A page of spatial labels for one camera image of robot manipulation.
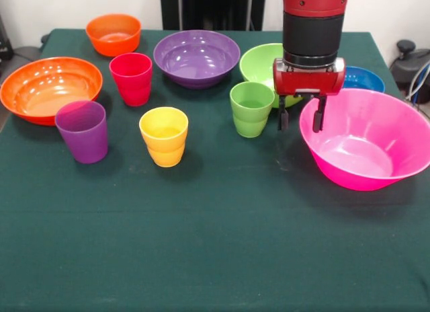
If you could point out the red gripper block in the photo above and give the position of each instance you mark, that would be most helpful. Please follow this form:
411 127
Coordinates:
309 81

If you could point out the pink bowl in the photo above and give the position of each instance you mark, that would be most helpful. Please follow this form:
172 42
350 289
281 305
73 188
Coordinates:
369 140

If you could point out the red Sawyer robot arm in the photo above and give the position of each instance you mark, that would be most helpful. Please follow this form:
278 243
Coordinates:
312 33

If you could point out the green cup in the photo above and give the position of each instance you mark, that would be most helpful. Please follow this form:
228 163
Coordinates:
250 120

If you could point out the green bowl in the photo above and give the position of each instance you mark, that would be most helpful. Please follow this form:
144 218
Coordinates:
258 66

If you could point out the blue bowl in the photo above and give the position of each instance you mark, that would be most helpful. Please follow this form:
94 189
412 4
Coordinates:
366 78

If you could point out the purple bowl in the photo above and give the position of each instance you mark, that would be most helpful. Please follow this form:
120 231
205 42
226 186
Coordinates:
196 63

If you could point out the yellow cup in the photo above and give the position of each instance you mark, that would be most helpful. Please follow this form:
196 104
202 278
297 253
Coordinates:
164 147

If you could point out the dark green tablecloth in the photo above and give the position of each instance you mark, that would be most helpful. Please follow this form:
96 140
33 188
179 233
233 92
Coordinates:
201 241

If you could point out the red cup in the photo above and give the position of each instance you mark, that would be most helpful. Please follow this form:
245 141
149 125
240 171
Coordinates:
131 86

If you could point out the small orange bowl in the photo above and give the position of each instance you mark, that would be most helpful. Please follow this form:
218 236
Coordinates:
114 43

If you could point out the purple cup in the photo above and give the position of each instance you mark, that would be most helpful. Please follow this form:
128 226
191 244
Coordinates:
85 140

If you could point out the large orange bowl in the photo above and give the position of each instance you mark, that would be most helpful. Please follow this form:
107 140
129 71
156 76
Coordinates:
50 86

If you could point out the black equipment box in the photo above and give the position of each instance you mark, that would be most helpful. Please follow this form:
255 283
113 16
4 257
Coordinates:
5 39

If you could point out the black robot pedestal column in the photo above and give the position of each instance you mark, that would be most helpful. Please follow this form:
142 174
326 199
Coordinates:
215 9

